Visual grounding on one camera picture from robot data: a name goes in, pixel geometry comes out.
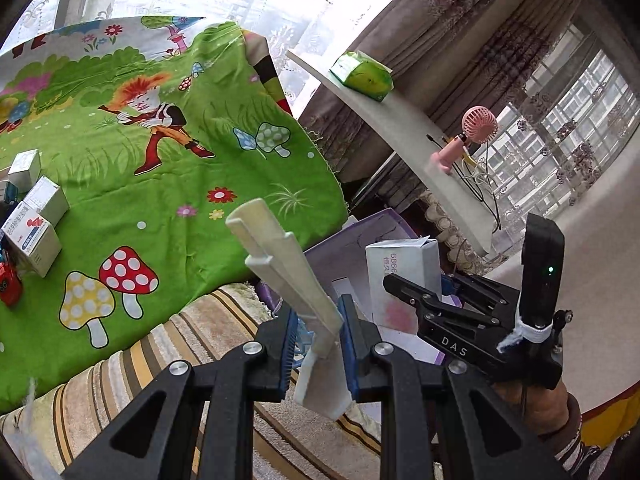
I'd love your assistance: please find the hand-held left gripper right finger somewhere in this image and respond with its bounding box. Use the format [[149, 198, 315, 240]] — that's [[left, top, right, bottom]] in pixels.
[[337, 294, 576, 480]]

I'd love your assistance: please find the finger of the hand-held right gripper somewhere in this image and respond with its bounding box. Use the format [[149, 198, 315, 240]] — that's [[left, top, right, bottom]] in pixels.
[[442, 272, 520, 313], [383, 274, 451, 318]]

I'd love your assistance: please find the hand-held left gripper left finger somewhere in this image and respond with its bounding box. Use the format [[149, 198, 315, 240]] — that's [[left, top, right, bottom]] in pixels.
[[60, 307, 301, 480]]

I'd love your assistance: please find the white box with pink print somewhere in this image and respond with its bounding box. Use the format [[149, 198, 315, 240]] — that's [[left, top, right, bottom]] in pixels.
[[365, 237, 443, 336]]

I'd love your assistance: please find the white plastic bracket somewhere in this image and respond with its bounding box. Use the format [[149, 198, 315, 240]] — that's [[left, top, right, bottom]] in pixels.
[[225, 199, 357, 420]]

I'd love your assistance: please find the purple cardboard box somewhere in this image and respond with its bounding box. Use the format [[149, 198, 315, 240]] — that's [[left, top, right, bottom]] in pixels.
[[257, 207, 451, 368]]

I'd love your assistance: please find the person's right forearm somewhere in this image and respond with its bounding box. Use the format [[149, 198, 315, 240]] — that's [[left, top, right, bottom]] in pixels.
[[545, 392, 617, 480]]

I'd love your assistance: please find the person's right hand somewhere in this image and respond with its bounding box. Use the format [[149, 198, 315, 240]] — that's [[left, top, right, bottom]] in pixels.
[[492, 381, 572, 442]]

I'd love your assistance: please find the yellow cloth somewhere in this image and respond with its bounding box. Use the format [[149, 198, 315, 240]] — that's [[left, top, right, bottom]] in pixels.
[[580, 390, 637, 457]]

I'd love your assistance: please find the white shelf board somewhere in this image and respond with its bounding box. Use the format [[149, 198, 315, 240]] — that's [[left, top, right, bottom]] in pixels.
[[286, 50, 501, 256]]

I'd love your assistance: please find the pink handheld fan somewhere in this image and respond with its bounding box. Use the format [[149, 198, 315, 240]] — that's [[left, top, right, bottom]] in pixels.
[[429, 105, 499, 176]]

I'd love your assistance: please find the green cartoon printed blanket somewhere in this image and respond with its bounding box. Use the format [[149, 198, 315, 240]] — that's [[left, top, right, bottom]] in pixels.
[[0, 16, 349, 416]]

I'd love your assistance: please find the window security grille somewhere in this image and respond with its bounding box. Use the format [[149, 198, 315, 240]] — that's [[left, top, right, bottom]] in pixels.
[[480, 50, 640, 211]]

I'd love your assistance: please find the green tissue packet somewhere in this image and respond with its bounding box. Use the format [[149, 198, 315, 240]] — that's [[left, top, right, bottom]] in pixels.
[[329, 51, 396, 103]]

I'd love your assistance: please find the brown patterned curtain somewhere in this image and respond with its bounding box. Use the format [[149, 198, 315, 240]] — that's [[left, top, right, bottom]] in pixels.
[[297, 0, 601, 273]]

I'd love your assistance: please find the white medicine box red label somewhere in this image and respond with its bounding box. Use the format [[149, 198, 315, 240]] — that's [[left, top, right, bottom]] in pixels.
[[1, 202, 62, 278]]

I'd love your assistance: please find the white cube box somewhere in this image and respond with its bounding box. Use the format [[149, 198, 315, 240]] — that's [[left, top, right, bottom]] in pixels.
[[22, 176, 70, 226]]

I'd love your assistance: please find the red toy car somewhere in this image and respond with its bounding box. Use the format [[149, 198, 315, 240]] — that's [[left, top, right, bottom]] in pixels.
[[0, 260, 23, 307]]

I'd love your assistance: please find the white grey box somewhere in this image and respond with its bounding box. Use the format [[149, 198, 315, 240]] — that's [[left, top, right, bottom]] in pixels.
[[7, 150, 42, 188]]

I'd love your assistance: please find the black cable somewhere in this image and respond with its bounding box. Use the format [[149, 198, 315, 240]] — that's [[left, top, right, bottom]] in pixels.
[[426, 134, 502, 233]]

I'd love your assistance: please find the white fluffy string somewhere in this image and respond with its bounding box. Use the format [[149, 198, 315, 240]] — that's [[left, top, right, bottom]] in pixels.
[[0, 377, 57, 480]]

